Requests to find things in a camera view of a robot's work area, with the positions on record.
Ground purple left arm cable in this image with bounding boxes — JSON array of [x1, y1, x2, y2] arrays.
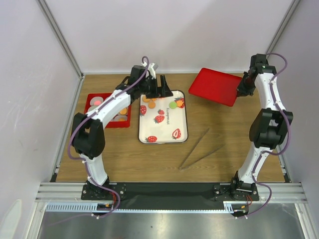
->
[[67, 56, 150, 220]]

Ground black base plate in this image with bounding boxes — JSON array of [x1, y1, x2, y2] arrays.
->
[[81, 182, 259, 210]]

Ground red compartment cookie box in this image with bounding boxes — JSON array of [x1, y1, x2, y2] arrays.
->
[[84, 93, 131, 128]]

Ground green round cookie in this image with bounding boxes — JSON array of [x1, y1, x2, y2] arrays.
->
[[169, 102, 177, 109]]

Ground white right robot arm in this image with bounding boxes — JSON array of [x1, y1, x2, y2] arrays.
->
[[229, 54, 293, 200]]

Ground aluminium frame rail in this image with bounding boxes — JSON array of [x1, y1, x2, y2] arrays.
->
[[35, 182, 308, 204]]

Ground orange round cookie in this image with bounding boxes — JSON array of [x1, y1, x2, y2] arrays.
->
[[119, 108, 128, 115], [142, 96, 151, 103], [148, 101, 156, 109]]

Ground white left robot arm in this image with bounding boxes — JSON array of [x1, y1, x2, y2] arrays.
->
[[67, 56, 173, 199]]

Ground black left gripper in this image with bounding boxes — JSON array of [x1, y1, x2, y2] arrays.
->
[[139, 75, 172, 99]]

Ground white strawberry print tray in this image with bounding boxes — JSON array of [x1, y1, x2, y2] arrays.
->
[[138, 90, 188, 144]]

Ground white slotted cable duct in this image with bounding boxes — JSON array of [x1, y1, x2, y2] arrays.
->
[[46, 202, 234, 214]]

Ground red box lid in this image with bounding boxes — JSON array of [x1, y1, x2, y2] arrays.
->
[[188, 68, 241, 107]]

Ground metal tongs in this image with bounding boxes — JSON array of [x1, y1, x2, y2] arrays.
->
[[178, 128, 225, 171]]

